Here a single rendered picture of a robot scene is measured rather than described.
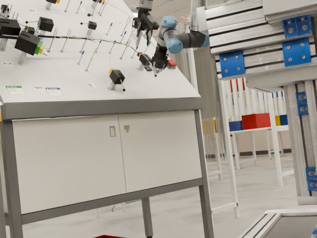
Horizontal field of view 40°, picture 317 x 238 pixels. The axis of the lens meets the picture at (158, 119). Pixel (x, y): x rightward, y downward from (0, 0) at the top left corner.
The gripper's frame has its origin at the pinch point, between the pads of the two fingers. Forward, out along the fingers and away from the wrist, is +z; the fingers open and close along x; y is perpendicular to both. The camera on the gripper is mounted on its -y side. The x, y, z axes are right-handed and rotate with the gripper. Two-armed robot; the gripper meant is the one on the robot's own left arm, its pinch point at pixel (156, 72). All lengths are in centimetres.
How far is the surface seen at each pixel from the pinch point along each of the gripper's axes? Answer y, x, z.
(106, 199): -71, 11, 21
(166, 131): -23.4, -12.4, 19.6
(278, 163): 120, -155, 209
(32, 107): -57, 49, -19
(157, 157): -38.4, -10.0, 23.9
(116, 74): -21.9, 19.4, -13.6
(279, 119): 318, -219, 349
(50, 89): -42, 46, -15
